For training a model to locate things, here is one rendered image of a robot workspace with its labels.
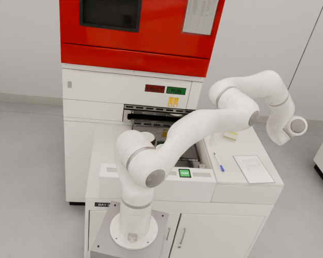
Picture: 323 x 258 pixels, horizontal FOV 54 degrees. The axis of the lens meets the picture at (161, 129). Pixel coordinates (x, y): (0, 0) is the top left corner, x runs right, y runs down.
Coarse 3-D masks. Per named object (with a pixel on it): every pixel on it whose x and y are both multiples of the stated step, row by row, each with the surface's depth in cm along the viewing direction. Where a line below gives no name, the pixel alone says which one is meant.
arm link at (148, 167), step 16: (224, 96) 112; (240, 96) 109; (192, 112) 110; (208, 112) 107; (224, 112) 106; (240, 112) 104; (256, 112) 106; (176, 128) 105; (192, 128) 105; (208, 128) 107; (224, 128) 109; (240, 128) 108; (176, 144) 103; (192, 144) 108; (128, 160) 101; (144, 160) 97; (160, 160) 98; (176, 160) 105; (144, 176) 96; (160, 176) 99
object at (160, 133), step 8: (136, 120) 195; (144, 120) 196; (152, 120) 197; (136, 128) 188; (144, 128) 189; (152, 128) 190; (160, 128) 192; (168, 128) 193; (160, 136) 185; (152, 144) 177; (192, 152) 177
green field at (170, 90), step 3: (168, 87) 189; (168, 90) 191; (171, 90) 191; (174, 90) 191; (177, 90) 191; (180, 90) 191; (183, 90) 191; (174, 93) 192; (177, 93) 192; (180, 93) 193; (183, 93) 193
